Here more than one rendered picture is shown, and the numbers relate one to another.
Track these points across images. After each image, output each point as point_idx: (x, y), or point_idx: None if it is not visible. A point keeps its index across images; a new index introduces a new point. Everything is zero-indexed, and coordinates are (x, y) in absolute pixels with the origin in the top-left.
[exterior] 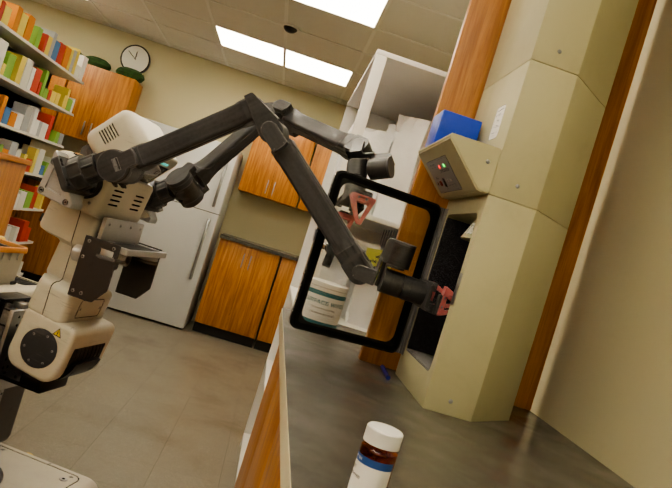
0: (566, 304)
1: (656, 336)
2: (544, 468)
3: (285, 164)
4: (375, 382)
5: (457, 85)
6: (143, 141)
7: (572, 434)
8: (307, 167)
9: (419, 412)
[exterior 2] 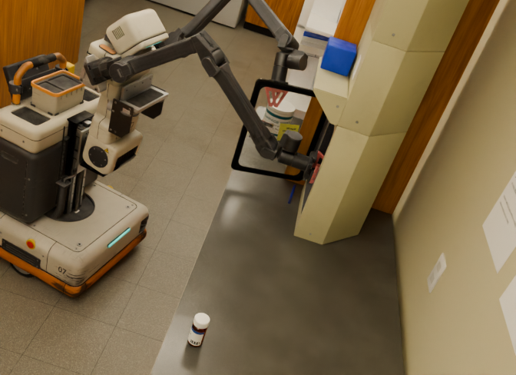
0: (428, 151)
1: (438, 214)
2: (339, 288)
3: (219, 82)
4: (276, 210)
5: (355, 3)
6: (140, 39)
7: (401, 242)
8: (233, 84)
9: (287, 242)
